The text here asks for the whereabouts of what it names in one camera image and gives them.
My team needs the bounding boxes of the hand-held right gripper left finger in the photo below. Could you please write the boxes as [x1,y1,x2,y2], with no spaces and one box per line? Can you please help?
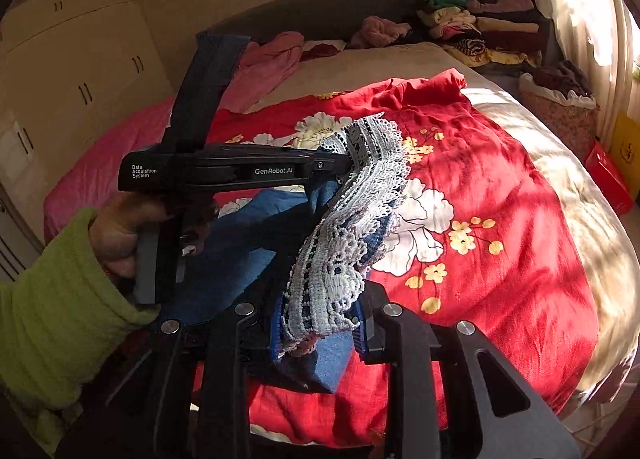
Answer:
[140,303,285,459]

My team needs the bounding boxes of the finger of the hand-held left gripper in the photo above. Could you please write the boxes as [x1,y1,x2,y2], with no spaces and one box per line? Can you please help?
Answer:
[302,149,354,188]

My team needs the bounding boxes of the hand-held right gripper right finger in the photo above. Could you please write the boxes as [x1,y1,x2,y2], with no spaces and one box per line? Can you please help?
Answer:
[352,282,583,459]

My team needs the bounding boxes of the blue denim pants lace trim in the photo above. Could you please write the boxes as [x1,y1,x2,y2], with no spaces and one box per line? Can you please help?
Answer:
[160,111,414,393]

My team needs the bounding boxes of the person's left forearm green sleeve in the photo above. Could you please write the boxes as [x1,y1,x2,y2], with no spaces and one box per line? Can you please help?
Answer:
[0,208,162,456]

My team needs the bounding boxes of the person's left hand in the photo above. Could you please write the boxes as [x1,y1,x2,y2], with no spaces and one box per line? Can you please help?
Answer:
[89,191,222,286]

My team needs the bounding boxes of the pink quilt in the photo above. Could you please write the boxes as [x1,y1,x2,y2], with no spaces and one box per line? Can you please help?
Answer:
[42,31,306,246]

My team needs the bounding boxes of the dark red garment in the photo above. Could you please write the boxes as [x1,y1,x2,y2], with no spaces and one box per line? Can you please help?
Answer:
[300,40,346,62]

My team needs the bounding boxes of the beige bed sheet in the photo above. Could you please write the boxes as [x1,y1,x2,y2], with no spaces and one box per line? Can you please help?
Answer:
[250,41,640,433]

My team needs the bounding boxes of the pink fluffy garment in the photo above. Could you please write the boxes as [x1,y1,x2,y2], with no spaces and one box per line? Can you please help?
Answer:
[347,16,412,50]

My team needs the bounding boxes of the grey bed headboard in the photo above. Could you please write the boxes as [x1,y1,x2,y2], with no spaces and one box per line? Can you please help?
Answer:
[197,0,426,48]

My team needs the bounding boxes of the red floral blanket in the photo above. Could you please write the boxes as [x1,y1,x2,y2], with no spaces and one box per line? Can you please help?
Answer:
[192,68,601,448]

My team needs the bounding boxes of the cream wardrobe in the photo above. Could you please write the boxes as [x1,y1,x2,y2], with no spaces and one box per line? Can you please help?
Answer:
[0,0,174,285]

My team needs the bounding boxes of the stack of folded clothes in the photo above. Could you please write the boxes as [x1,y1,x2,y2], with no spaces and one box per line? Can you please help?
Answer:
[416,0,551,71]

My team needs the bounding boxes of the pink floral fabric basket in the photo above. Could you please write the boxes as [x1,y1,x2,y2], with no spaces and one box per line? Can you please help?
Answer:
[518,73,601,160]

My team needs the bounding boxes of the dark purple clothes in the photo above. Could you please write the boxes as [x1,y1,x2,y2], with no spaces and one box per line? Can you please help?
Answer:
[532,60,594,98]

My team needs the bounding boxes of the red box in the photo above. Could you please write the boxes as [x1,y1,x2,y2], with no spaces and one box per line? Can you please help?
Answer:
[582,139,635,216]

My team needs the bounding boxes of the cream curtain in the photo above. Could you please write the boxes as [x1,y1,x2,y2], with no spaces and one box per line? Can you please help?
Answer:
[522,0,640,150]

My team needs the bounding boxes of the yellow bag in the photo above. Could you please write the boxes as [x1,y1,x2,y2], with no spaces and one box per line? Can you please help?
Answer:
[607,111,640,200]

